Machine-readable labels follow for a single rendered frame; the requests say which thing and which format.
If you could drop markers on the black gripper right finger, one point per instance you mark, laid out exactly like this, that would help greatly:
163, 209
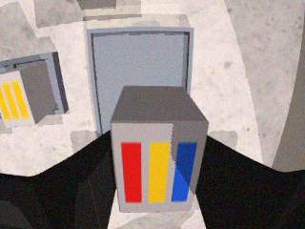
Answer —
236, 192

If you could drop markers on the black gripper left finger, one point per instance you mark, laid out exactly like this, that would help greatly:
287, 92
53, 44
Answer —
76, 193

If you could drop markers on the grey flat panel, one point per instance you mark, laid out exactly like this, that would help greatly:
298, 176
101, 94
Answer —
291, 148

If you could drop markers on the grey rectangular tray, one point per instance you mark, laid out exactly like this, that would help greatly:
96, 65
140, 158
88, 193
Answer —
136, 56

